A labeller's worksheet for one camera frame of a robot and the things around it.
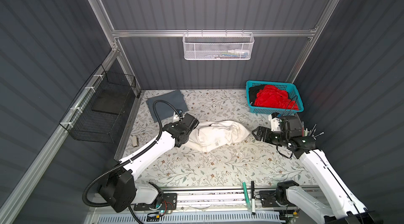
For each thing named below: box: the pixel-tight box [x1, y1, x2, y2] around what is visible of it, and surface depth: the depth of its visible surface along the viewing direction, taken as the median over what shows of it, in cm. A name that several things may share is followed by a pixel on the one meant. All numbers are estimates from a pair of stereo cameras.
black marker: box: [250, 180, 256, 216], surface depth 75 cm
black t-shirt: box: [248, 85, 265, 107], surface depth 114 cm
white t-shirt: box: [182, 120, 251, 153], surface depth 93 cm
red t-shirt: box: [254, 84, 299, 111], surface depth 110 cm
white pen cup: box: [301, 121, 325, 140], surface depth 86 cm
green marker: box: [241, 180, 252, 213], surface depth 76 cm
